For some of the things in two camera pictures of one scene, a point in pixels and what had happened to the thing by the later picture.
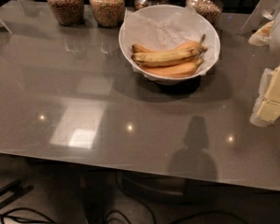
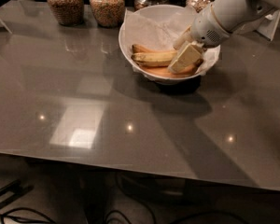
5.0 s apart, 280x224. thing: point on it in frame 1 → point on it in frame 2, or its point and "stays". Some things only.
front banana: x=174 y=71 stays
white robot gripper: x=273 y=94 → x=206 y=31
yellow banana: x=150 y=59 stays
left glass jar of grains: x=68 y=5 stays
